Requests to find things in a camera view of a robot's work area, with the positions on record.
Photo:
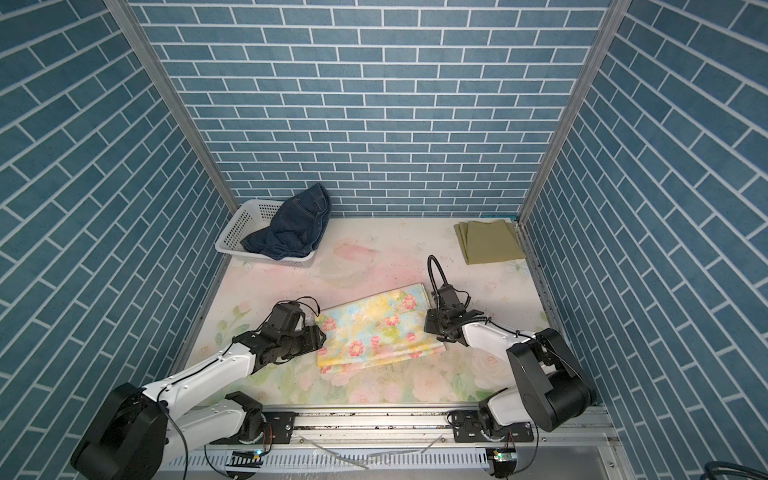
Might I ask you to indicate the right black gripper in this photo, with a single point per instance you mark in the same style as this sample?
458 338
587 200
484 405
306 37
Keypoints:
429 325

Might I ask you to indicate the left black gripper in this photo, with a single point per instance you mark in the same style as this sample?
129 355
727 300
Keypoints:
314 340

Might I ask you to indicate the floral pastel skirt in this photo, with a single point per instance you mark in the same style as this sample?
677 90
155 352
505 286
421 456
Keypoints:
378 330

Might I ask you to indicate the olive green skirt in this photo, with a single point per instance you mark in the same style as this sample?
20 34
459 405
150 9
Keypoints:
488 242

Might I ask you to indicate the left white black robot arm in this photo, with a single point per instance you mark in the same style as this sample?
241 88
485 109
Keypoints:
139 429

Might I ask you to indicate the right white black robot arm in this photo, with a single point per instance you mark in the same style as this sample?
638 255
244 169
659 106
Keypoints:
550 386

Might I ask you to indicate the blue denim skirt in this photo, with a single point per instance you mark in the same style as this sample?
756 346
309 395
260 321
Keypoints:
296 229

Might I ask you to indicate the white plastic laundry basket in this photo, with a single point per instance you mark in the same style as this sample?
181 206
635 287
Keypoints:
251 216

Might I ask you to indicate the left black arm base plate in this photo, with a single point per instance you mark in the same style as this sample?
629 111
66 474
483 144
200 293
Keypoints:
282 429

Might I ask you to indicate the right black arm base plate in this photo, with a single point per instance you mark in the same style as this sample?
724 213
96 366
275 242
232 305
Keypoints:
470 426

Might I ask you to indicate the aluminium front mounting rail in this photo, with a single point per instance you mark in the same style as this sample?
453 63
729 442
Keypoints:
367 441

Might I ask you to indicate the right aluminium corner post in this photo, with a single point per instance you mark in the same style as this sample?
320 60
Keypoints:
596 55

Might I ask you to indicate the aluminium corner post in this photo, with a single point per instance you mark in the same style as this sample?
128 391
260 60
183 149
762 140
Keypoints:
129 25
596 55

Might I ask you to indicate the left aluminium corner post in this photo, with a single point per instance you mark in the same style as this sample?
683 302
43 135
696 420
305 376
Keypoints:
129 25

